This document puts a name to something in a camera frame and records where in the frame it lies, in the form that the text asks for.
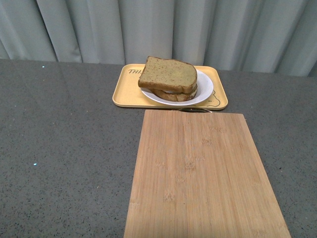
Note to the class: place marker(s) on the yellow bear tray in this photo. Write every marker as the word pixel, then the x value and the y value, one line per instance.
pixel 128 94

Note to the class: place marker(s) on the white round plate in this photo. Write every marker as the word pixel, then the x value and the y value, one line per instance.
pixel 205 89

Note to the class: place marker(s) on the grey curtain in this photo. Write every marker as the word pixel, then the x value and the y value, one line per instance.
pixel 249 35

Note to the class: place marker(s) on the bread slice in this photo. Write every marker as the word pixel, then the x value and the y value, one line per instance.
pixel 175 96
pixel 168 75

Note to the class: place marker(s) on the wooden cutting board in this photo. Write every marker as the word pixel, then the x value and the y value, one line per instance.
pixel 199 175

